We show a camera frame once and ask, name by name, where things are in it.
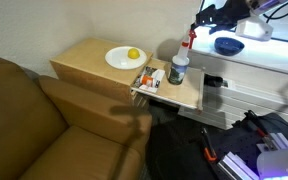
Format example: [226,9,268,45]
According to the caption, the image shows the brown leather sofa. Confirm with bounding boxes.
[0,57,153,180]

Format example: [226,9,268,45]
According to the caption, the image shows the black base mat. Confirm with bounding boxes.
[197,112,288,180]

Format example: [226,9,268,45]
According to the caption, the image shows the small orange-label pill bottle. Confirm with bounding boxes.
[140,74,155,87]

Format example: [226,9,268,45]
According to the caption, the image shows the small black bundle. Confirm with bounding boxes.
[203,73,225,89]

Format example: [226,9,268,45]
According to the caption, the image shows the white round plate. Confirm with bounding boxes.
[104,45,147,71]

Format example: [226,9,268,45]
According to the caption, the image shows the spray bottle with red trigger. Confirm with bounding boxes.
[167,28,198,86]

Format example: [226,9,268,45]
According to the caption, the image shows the red and black clamp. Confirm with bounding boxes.
[243,109,276,152]

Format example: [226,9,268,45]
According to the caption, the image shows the light wooden nightstand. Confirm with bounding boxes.
[49,37,155,108]

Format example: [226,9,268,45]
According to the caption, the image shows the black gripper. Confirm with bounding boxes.
[193,0,252,35]

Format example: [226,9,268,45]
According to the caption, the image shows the orange-handled black clamp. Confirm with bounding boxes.
[201,127,218,164]

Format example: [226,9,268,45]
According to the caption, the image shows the aluminium robot base rails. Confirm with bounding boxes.
[217,131,288,180]

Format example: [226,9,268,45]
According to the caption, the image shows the yellow lemon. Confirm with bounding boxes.
[127,47,141,60]

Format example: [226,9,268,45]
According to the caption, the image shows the white window sill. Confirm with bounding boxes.
[188,26,288,78]

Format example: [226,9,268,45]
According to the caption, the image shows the dark blue bowl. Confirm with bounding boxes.
[213,36,246,57]

